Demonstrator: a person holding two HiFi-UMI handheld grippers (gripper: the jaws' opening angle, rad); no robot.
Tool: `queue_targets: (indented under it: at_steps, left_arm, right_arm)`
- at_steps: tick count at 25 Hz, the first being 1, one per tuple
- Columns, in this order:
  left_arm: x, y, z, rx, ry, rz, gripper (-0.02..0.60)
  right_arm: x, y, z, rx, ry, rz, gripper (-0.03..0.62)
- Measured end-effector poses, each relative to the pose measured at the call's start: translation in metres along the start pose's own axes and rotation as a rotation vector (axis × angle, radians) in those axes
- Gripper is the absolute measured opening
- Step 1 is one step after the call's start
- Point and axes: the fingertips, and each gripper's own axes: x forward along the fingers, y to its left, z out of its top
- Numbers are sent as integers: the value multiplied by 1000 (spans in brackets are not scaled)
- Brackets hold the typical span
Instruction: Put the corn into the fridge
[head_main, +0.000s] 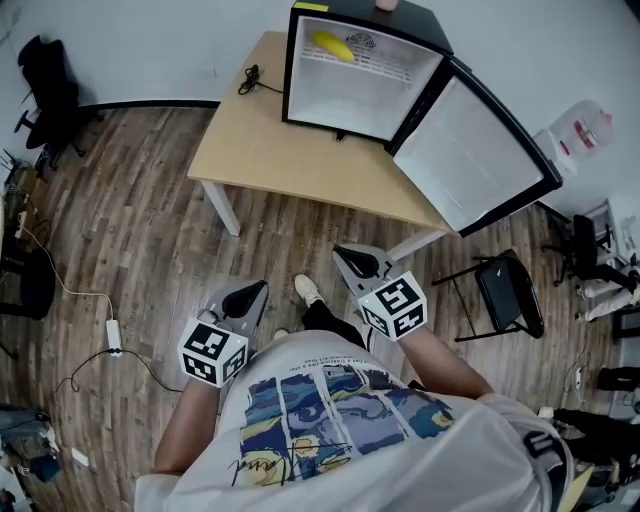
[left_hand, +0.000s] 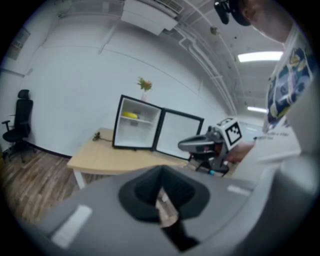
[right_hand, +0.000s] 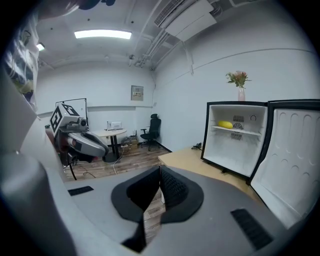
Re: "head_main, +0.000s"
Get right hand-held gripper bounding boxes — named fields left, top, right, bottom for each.
left=332, top=243, right=429, bottom=342

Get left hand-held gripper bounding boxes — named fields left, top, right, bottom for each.
left=177, top=279, right=270, bottom=389

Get black mini fridge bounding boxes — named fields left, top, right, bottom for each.
left=281, top=0, right=564, bottom=239

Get yellow banana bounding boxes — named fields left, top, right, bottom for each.
left=313, top=31, right=356, bottom=64

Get person's right forearm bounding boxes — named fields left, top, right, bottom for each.
left=399, top=327, right=496, bottom=401

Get person's left forearm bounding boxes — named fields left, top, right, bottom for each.
left=153, top=377, right=224, bottom=476

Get person's black trousers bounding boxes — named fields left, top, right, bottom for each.
left=299, top=298, right=371, bottom=351

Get light wooden table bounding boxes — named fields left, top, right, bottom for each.
left=187, top=30, right=454, bottom=261

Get black folding chair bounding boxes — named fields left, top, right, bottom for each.
left=432, top=249, right=545, bottom=343

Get white printed t-shirt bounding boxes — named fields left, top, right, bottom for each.
left=134, top=329, right=576, bottom=512

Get white water dispenser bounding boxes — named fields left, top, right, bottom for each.
left=532, top=128, right=579, bottom=176

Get black office chair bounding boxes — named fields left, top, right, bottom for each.
left=14, top=34, right=104, bottom=169
left=542, top=213, right=636, bottom=289

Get clear water bottle red label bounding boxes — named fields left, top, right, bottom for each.
left=549, top=99, right=615, bottom=160

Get black floor cable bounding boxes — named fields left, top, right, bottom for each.
left=49, top=348, right=184, bottom=396

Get white power cable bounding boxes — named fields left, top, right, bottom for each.
left=22, top=227, right=115, bottom=324

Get coiled black cable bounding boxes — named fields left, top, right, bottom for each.
left=237, top=64, right=284, bottom=96

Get black shoulder strap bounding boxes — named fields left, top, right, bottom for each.
left=522, top=432, right=574, bottom=512

